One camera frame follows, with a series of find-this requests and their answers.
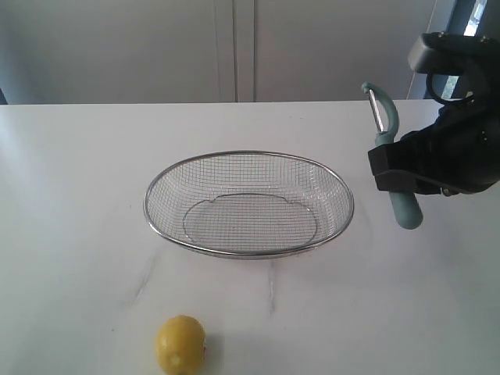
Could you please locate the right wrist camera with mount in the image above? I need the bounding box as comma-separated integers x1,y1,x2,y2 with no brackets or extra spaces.
408,32,499,105

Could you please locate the oval wire mesh basket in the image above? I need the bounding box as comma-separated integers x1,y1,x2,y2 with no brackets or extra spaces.
143,150,355,260

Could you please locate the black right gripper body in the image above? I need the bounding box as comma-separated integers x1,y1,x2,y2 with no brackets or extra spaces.
425,98,499,195

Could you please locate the yellow lemon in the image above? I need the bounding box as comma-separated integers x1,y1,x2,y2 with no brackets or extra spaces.
155,315,206,374

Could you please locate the teal handled peeler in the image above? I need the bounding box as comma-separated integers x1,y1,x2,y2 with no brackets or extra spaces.
362,82,423,230

